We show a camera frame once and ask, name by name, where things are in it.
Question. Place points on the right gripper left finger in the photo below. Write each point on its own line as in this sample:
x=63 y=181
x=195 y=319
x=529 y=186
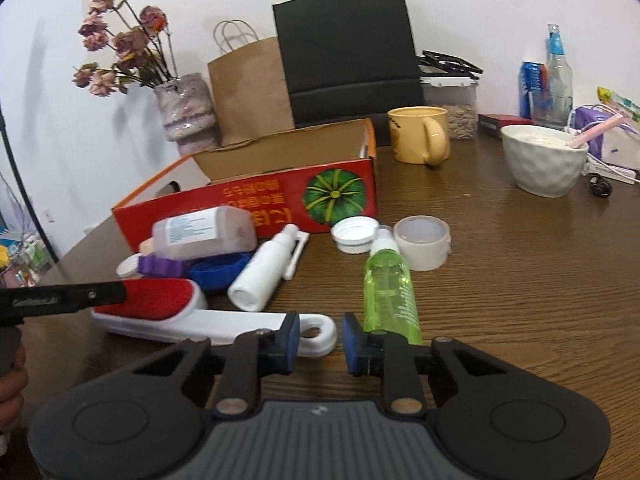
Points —
x=247 y=361

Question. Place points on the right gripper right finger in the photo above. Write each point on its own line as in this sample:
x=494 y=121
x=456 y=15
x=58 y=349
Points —
x=391 y=358

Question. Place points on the green spray bottle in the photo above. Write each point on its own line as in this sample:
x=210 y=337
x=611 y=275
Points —
x=388 y=296

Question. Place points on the blue round lid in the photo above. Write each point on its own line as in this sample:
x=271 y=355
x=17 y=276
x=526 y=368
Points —
x=218 y=272

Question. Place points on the white spray bottle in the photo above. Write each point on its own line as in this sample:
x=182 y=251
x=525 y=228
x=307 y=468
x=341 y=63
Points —
x=273 y=262

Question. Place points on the red and white lint brush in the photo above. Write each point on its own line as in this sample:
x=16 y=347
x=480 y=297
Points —
x=175 y=309

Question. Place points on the white tape roll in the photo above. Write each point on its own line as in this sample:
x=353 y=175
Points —
x=424 y=242

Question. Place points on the clear bottle with label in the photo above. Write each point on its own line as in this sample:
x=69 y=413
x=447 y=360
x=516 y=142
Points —
x=216 y=231

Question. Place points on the purple gear-shaped cap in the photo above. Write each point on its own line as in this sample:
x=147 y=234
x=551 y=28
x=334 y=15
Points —
x=156 y=267

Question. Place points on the person's left hand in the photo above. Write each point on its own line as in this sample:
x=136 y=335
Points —
x=12 y=386

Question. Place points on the white round jar lid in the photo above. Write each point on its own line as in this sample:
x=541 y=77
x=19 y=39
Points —
x=354 y=235

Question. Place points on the red cardboard pumpkin box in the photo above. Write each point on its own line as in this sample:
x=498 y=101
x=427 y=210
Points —
x=313 y=177

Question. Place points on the yellow ceramic mug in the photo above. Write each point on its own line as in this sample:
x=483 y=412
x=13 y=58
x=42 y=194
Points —
x=419 y=135

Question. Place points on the white ceramic bowl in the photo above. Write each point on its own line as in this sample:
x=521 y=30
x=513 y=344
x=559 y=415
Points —
x=541 y=161

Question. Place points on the mottled pink vase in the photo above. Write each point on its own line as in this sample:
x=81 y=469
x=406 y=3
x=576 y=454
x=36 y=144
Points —
x=188 y=115

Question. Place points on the small red box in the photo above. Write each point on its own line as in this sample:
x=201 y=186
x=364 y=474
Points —
x=491 y=124

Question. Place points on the brown paper bag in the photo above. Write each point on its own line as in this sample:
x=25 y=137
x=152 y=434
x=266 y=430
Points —
x=248 y=84

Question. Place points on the clear plastic food container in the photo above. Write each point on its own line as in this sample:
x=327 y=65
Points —
x=451 y=83

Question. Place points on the dried pink flowers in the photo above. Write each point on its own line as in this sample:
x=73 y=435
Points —
x=140 y=42

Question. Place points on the black paper bag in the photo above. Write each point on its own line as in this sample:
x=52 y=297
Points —
x=345 y=59

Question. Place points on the clear glass bottle blue cap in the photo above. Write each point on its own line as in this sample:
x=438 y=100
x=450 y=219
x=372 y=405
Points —
x=553 y=101

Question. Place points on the purple packaged item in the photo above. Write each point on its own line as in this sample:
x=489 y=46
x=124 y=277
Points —
x=618 y=146

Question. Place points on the blue soda can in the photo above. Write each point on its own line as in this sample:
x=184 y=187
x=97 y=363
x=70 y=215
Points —
x=532 y=89

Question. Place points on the colourful snack package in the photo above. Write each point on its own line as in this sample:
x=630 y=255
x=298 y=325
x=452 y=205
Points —
x=622 y=105

